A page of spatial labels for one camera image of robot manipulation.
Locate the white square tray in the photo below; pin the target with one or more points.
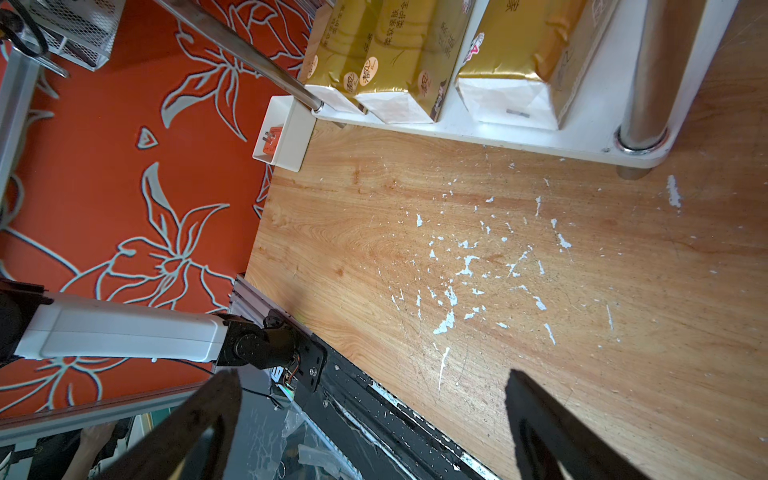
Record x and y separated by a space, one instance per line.
298 123

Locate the clear plastic wall bin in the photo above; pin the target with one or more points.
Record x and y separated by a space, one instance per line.
80 31

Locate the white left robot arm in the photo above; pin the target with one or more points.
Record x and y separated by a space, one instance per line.
37 324

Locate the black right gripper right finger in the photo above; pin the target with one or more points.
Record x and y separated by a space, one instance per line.
550 441

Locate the gold tissue pack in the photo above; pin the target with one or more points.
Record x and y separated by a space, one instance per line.
411 59
336 66
528 58

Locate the red square block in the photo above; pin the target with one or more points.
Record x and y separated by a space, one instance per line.
270 140

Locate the white two-tier shelf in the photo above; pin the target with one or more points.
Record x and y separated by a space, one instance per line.
628 111

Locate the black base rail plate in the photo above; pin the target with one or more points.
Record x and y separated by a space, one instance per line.
381 436

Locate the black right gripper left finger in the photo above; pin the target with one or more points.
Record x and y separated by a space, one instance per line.
196 438

